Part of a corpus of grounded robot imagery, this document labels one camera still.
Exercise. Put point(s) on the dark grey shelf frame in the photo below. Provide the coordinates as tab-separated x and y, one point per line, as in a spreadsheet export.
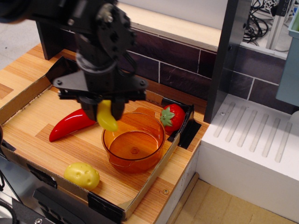
224	58

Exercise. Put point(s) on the red toy strawberry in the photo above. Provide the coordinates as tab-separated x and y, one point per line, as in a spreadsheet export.
172	117

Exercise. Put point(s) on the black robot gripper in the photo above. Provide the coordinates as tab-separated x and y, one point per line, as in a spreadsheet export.
89	89

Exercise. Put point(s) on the grey-blue plastic bin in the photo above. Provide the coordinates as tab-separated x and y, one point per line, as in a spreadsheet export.
288	90

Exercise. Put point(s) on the red toy chili pepper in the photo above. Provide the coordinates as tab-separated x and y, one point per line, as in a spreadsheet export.
75	121

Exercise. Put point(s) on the orange transparent plastic pot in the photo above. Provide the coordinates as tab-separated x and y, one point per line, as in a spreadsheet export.
137	144

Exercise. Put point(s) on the white toy sink drainboard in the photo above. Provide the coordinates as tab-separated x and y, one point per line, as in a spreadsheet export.
252	152

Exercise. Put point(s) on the black equipment at bottom left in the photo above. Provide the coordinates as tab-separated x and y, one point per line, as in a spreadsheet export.
37	199

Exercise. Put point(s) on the yellow toy potato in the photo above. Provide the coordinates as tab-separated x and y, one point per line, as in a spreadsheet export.
83	175

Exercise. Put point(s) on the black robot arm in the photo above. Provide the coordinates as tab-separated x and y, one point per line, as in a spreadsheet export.
103	35

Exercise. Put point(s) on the yellow toy banana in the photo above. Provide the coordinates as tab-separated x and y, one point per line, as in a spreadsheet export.
104	116

